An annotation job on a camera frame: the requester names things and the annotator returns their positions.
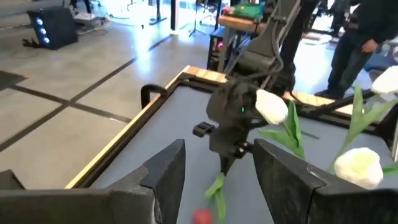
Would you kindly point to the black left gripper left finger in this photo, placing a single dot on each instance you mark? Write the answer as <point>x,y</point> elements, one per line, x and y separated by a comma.
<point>93,208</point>

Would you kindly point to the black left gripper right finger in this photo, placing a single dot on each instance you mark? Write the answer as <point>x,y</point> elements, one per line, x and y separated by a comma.
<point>311,205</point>

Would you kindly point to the wooden workbench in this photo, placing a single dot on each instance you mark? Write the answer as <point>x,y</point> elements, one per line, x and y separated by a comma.
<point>239,23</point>

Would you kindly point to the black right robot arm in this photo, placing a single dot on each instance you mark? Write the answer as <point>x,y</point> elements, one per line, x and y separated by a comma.
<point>264,40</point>

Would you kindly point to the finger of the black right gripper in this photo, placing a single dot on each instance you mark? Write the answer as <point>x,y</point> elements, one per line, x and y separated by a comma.
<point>230,162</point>
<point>224,163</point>

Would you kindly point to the red artificial tulip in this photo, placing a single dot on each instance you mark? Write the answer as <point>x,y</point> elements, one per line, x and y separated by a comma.
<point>214,188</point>

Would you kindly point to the white artificial tulip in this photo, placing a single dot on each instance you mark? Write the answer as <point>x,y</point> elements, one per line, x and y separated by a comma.
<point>270,105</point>
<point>385,81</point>
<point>357,169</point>

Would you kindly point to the person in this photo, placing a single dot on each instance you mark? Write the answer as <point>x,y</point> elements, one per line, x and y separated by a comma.
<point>348,56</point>

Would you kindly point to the black box with blue lights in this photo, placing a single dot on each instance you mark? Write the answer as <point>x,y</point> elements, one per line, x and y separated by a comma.
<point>56,28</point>

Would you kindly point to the green box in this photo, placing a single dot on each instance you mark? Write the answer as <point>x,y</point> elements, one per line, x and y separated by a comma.
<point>248,9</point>

